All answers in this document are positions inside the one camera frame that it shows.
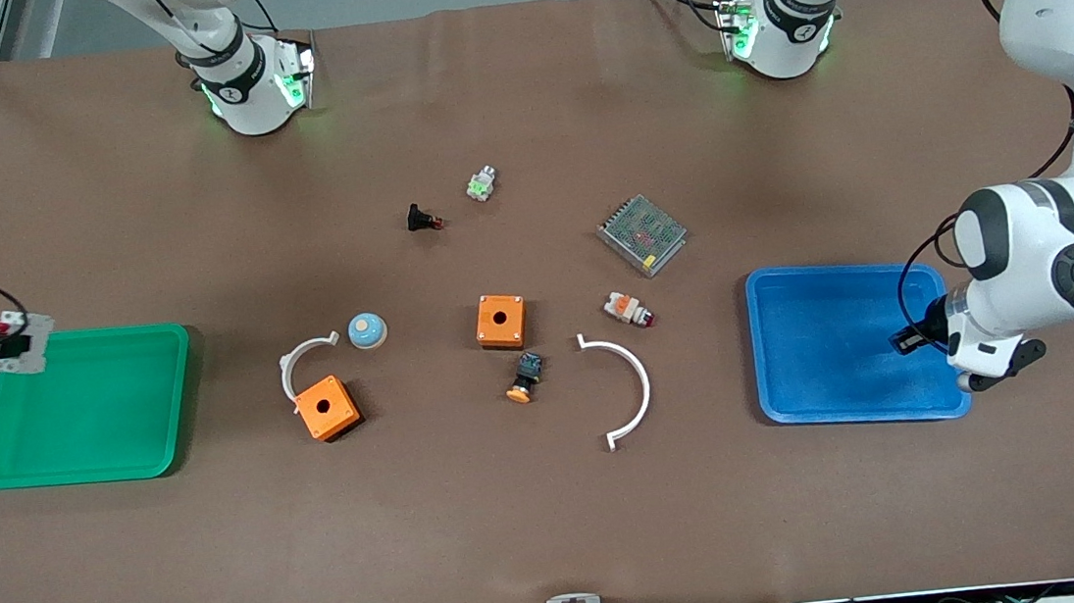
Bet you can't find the white circuit breaker red switch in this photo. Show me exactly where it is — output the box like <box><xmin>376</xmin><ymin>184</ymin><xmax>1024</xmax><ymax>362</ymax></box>
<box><xmin>0</xmin><ymin>307</ymin><xmax>59</xmax><ymax>378</ymax></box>

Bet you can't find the blue plastic tray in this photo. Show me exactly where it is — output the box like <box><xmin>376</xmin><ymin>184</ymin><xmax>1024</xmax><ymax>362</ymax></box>
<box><xmin>742</xmin><ymin>248</ymin><xmax>975</xmax><ymax>438</ymax></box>

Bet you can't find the green plastic tray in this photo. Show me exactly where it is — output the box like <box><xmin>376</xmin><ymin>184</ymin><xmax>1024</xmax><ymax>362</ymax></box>
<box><xmin>0</xmin><ymin>319</ymin><xmax>205</xmax><ymax>494</ymax></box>

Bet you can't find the large white curved strip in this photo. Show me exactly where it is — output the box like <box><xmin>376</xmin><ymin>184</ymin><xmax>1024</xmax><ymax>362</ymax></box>
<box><xmin>576</xmin><ymin>327</ymin><xmax>657</xmax><ymax>454</ymax></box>

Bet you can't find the metal mesh power supply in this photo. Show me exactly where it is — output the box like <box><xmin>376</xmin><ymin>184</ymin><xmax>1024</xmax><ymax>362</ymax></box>
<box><xmin>593</xmin><ymin>190</ymin><xmax>692</xmax><ymax>283</ymax></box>

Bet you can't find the small white curved strip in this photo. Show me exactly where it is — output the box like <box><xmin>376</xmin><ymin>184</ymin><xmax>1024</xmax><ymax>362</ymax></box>
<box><xmin>277</xmin><ymin>330</ymin><xmax>348</xmax><ymax>416</ymax></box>

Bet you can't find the orange white indicator red tip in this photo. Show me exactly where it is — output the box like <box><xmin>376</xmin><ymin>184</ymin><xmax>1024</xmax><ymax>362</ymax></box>
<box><xmin>602</xmin><ymin>287</ymin><xmax>657</xmax><ymax>332</ymax></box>

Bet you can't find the orange button box with hole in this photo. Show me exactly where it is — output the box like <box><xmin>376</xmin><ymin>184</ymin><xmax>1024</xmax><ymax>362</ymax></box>
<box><xmin>292</xmin><ymin>371</ymin><xmax>366</xmax><ymax>445</ymax></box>
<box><xmin>474</xmin><ymin>290</ymin><xmax>532</xmax><ymax>353</ymax></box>

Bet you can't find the blue and white dome button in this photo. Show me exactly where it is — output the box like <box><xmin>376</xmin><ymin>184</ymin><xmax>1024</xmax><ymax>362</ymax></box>
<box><xmin>346</xmin><ymin>310</ymin><xmax>390</xmax><ymax>352</ymax></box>

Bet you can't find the black push button orange cap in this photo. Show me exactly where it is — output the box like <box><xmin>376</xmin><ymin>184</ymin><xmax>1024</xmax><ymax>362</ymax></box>
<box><xmin>501</xmin><ymin>349</ymin><xmax>548</xmax><ymax>406</ymax></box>

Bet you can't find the brown table cover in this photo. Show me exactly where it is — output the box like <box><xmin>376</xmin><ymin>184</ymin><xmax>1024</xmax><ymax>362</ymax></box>
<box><xmin>0</xmin><ymin>0</ymin><xmax>1074</xmax><ymax>603</ymax></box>

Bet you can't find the black push button red tip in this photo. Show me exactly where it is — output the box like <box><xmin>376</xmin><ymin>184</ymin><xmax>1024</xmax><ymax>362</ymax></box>
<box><xmin>404</xmin><ymin>200</ymin><xmax>445</xmax><ymax>235</ymax></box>

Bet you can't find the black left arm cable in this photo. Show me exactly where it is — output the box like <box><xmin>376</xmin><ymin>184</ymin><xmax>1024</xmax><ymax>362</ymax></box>
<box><xmin>869</xmin><ymin>0</ymin><xmax>1074</xmax><ymax>338</ymax></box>

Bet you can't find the black left base cable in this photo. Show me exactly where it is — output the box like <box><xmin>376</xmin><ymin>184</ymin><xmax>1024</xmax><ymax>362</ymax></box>
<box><xmin>637</xmin><ymin>0</ymin><xmax>731</xmax><ymax>41</ymax></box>

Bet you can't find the black base cable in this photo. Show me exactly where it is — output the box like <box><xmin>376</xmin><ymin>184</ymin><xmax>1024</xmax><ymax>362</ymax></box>
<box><xmin>242</xmin><ymin>0</ymin><xmax>278</xmax><ymax>37</ymax></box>
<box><xmin>637</xmin><ymin>0</ymin><xmax>731</xmax><ymax>41</ymax></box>

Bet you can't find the black right base cable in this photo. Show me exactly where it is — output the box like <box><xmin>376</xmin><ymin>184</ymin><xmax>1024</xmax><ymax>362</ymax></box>
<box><xmin>242</xmin><ymin>0</ymin><xmax>278</xmax><ymax>37</ymax></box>

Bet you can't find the white and green switch module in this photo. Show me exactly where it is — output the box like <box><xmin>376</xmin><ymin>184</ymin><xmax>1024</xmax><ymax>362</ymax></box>
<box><xmin>464</xmin><ymin>165</ymin><xmax>499</xmax><ymax>204</ymax></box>

